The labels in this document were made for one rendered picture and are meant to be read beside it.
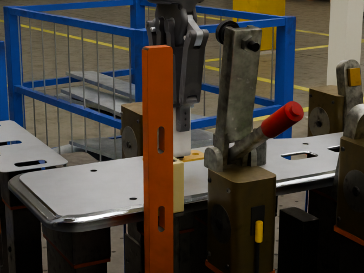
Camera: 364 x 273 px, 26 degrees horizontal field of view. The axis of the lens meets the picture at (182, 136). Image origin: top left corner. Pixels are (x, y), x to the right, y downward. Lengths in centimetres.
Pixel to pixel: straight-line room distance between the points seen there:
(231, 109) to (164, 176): 11
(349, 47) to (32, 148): 442
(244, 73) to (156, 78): 10
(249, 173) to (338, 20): 462
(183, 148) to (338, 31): 450
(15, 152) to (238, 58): 44
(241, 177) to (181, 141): 17
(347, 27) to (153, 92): 465
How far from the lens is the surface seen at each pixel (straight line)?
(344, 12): 545
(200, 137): 352
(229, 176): 88
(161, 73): 83
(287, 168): 109
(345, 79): 135
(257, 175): 89
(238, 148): 89
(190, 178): 104
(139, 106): 126
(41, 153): 117
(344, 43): 546
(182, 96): 98
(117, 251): 158
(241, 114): 89
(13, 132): 130
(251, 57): 87
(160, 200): 86
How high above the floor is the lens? 132
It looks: 15 degrees down
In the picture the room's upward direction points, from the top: straight up
